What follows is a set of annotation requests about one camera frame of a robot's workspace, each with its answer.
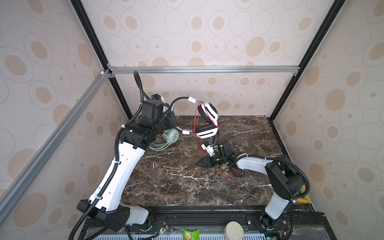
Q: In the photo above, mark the silver aluminium rail back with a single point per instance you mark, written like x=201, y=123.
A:
x=205, y=69

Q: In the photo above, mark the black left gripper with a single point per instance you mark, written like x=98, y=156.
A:
x=171, y=116

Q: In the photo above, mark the green snack packet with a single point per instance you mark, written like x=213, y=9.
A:
x=191, y=235

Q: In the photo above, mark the silver aluminium rail left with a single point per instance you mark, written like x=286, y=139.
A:
x=21, y=184

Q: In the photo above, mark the white round cap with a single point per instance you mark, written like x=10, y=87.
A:
x=233, y=231

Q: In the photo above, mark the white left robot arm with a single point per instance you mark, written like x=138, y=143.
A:
x=104, y=206

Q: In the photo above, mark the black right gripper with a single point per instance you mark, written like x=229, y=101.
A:
x=205, y=162

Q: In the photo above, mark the black corner frame post left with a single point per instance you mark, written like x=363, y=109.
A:
x=97, y=47

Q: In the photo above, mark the white black red-cable headphones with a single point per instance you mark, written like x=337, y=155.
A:
x=206, y=124

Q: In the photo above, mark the black corner frame post right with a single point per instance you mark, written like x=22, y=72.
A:
x=313, y=47

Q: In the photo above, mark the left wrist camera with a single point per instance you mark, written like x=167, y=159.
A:
x=153, y=108

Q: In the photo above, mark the silver aluminium rail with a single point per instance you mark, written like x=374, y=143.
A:
x=205, y=69
x=21, y=184

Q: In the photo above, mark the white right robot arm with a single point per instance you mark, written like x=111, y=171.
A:
x=288, y=181

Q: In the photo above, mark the mint green headphones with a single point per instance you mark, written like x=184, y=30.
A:
x=170, y=136

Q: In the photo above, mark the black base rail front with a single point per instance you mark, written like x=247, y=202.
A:
x=301, y=222

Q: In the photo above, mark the black corner frame post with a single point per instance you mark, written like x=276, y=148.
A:
x=313, y=47
x=97, y=47

